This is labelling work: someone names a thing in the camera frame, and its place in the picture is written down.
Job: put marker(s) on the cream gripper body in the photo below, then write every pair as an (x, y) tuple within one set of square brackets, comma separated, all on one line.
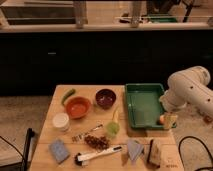
[(169, 120)]

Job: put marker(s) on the dark purple bowl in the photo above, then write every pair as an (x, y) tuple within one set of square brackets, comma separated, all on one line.
[(105, 98)]

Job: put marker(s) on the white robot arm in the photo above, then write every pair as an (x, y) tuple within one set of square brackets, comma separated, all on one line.
[(189, 86)]

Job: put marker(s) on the orange fruit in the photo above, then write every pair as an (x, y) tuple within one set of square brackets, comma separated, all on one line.
[(161, 120)]

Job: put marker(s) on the green plastic tray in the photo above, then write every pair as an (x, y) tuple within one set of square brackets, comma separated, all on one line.
[(143, 106)]

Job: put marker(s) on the black tan board eraser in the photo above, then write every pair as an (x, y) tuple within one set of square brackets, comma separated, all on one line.
[(155, 150)]

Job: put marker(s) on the grey folded cloth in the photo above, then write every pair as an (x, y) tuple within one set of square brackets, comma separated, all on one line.
[(135, 149)]

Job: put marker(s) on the brown grapes bunch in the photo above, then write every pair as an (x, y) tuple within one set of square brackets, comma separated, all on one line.
[(99, 143)]

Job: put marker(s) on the orange bowl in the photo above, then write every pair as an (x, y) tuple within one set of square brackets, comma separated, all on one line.
[(78, 107)]

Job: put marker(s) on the white black scrub brush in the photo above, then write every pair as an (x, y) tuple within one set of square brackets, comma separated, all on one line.
[(80, 159)]

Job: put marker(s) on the green cucumber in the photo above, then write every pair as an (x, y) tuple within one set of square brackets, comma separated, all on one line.
[(66, 95)]

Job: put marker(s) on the white cup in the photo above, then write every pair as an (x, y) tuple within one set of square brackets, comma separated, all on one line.
[(61, 121)]

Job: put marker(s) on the blue sponge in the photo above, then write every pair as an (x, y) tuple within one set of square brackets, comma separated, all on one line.
[(59, 151)]

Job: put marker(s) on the black chair frame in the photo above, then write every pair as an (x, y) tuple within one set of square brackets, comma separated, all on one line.
[(24, 155)]

